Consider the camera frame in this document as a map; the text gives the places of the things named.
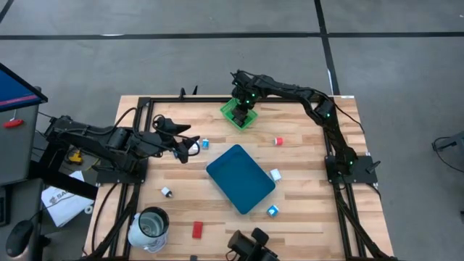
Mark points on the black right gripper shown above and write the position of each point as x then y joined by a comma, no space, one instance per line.
243,107

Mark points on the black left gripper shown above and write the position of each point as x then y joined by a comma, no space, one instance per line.
152,143

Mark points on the blue and white charger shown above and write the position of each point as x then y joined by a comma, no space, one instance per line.
205,144

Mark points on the blue white dual USB charger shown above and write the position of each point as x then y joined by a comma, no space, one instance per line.
272,211

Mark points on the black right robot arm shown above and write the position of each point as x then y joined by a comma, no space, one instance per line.
290,90

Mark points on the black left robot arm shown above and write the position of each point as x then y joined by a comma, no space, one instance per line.
90,137

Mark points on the green plastic basket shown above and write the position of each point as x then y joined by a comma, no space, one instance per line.
227,110

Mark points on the white charger cube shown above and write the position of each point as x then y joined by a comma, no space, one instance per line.
195,148
275,175

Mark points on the red and white charger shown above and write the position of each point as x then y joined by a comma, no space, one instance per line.
278,141

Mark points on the white adapter with black plug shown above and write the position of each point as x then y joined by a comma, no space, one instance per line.
166,191

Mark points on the blue plastic bin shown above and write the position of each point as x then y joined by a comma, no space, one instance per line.
239,179

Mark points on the red rectangular block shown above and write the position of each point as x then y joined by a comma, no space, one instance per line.
197,230

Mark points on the white jug with black rim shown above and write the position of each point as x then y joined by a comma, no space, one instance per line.
139,235

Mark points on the yellow tool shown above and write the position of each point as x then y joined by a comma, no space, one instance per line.
75,157

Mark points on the small black block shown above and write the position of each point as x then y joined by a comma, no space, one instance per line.
193,258

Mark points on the black stand beam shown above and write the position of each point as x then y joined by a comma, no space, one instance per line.
65,181

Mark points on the grey cabinet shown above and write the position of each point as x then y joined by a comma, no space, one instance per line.
18,152

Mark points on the monitor with blue screen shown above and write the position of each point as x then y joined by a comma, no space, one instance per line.
14,90

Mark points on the black computer mouse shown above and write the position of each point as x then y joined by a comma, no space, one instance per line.
20,239

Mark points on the black aluminium table frame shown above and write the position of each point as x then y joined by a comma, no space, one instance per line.
166,100

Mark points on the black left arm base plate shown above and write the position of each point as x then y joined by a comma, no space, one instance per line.
108,177

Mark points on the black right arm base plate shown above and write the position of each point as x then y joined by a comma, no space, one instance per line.
366,175

